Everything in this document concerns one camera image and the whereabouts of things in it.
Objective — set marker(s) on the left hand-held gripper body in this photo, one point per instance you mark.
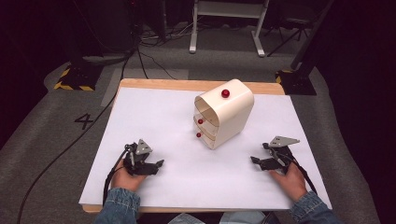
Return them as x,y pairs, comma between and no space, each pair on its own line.
137,155

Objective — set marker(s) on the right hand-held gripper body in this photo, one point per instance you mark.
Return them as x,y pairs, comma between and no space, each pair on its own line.
280,152

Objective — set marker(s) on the person's left hand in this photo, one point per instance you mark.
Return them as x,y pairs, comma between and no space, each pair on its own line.
124,179

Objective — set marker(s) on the person's right hand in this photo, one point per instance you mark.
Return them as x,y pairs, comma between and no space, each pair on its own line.
291,183

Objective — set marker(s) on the white table sheet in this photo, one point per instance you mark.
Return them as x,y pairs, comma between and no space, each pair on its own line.
174,155

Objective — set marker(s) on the cream drawer with red knob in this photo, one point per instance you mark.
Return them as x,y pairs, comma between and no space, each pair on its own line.
207,139
205,126

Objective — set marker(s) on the cream drawer cabinet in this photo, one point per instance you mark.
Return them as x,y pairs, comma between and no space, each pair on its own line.
232,112

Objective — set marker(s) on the black striped stand base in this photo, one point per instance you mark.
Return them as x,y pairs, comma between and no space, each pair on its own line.
77,77
295,82

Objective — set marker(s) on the small red ball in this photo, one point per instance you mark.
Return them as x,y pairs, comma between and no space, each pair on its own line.
225,93

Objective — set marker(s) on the black tripod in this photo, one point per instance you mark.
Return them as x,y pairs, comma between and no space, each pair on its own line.
289,34

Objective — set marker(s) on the black slanted stand pole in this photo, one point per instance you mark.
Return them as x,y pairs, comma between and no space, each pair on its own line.
311,37

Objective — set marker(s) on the black equipment box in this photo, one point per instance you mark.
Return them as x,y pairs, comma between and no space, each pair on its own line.
106,25

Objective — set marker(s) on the white metal stand frame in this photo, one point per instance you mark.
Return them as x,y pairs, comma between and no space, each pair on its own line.
229,9

